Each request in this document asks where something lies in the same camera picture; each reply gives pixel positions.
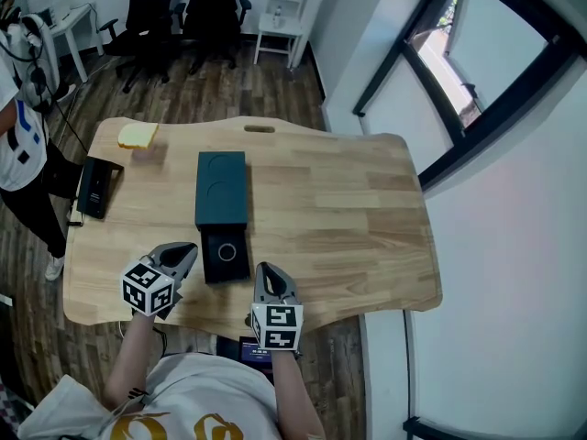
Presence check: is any person's left forearm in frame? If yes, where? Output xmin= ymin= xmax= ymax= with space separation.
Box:
xmin=103 ymin=313 xmax=157 ymax=410

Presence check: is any black slanted desk stand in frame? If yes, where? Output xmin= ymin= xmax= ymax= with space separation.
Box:
xmin=75 ymin=156 xmax=126 ymax=221

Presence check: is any black window frame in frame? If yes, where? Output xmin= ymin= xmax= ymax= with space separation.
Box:
xmin=351 ymin=0 xmax=587 ymax=193

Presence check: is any black office chair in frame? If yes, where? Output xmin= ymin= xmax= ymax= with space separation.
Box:
xmin=181 ymin=0 xmax=254 ymax=75
xmin=98 ymin=0 xmax=187 ymax=94

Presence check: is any white stool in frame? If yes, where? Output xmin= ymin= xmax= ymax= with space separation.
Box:
xmin=253 ymin=0 xmax=308 ymax=69

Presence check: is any dark teal rectangular box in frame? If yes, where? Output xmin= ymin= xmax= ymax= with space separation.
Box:
xmin=194 ymin=150 xmax=252 ymax=286

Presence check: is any person's white shirt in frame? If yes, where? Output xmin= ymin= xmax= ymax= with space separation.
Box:
xmin=17 ymin=353 xmax=282 ymax=440

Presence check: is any small white desk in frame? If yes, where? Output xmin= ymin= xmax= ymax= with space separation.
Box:
xmin=44 ymin=2 xmax=106 ymax=84

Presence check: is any black device with screen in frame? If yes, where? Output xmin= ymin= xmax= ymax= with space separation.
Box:
xmin=215 ymin=335 xmax=274 ymax=376

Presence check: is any person's right forearm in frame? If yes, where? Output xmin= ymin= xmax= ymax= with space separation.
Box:
xmin=270 ymin=349 xmax=327 ymax=440

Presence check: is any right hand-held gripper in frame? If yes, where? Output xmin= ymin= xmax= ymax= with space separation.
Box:
xmin=250 ymin=261 xmax=305 ymax=352

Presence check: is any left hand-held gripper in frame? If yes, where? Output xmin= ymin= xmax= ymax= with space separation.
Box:
xmin=121 ymin=241 xmax=199 ymax=318

